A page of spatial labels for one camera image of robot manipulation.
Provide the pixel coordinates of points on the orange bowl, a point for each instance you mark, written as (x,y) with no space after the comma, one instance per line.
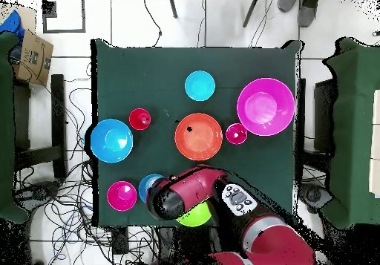
(199,137)

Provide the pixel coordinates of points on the small blue ridged bowl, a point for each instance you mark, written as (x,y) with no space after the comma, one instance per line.
(199,85)

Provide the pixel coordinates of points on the medium blue bowl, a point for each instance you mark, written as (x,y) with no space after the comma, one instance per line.
(145,186)

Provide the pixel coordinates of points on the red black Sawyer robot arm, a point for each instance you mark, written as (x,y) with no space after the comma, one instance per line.
(196,187)

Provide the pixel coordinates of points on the red cup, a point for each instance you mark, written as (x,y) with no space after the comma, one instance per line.
(138,119)
(234,134)

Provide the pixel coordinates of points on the large blue bowl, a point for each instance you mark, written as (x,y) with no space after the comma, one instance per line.
(111,140)

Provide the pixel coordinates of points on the green bowl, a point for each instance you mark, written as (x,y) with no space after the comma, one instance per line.
(196,217)

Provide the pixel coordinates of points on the large pink bowl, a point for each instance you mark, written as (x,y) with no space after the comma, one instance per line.
(265,106)

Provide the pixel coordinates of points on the dark green tablecloth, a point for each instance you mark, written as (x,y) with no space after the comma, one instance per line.
(133,69)

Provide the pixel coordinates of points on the small red bowl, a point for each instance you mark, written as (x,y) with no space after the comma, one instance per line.
(120,196)

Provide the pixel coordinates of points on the grey chair leg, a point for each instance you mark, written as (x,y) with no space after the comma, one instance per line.
(250,12)
(173,8)

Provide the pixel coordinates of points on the black metal stand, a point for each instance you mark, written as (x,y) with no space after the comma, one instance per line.
(323,113)
(58,113)

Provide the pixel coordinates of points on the green cloth covered table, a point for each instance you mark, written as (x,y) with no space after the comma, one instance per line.
(353,128)
(6,128)

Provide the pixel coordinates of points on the grey shoe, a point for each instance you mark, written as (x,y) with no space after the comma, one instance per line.
(286,5)
(307,12)

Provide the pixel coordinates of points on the printed cardboard box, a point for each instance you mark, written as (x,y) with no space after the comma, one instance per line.
(32,57)

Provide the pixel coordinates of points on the white box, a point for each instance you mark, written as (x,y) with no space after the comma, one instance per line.
(375,128)

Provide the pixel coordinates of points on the plain cardboard box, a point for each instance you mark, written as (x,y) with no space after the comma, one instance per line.
(28,17)

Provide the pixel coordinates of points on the blue bag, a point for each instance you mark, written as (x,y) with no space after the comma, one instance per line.
(12,24)

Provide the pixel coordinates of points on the black pedestal foot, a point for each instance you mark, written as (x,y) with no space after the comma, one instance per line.
(35,192)
(314,195)

